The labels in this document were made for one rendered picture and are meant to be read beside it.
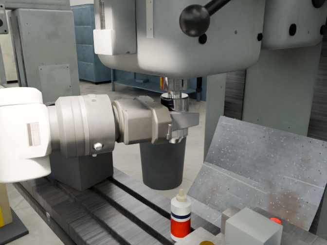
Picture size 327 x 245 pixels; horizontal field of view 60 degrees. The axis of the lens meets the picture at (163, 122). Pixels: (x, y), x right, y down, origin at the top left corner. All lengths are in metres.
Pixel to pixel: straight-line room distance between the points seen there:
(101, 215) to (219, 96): 0.47
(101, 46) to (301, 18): 0.32
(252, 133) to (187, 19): 0.57
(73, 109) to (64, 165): 0.43
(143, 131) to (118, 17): 0.16
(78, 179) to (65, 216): 0.11
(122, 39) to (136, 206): 0.45
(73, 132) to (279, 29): 0.33
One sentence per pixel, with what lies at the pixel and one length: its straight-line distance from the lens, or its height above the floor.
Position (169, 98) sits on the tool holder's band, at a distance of 0.44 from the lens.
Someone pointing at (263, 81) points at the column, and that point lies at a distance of 0.79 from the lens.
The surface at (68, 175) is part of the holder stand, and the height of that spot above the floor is 1.00.
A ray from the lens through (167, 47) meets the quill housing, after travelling 0.34.
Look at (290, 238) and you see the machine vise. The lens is 0.49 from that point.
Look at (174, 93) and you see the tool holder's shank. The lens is 0.45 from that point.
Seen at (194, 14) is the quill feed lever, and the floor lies 1.38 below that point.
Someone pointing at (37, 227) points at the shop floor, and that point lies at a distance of 2.39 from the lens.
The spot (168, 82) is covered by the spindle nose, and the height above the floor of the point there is 1.29.
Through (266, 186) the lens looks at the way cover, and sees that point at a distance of 0.78.
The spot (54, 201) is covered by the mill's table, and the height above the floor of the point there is 0.97.
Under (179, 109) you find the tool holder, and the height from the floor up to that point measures 1.25.
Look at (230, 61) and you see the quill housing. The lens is 0.39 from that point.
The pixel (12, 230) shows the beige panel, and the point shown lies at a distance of 2.39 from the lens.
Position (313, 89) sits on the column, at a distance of 0.74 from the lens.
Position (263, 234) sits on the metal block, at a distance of 0.43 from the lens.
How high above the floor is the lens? 1.37
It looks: 18 degrees down
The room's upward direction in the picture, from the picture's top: straight up
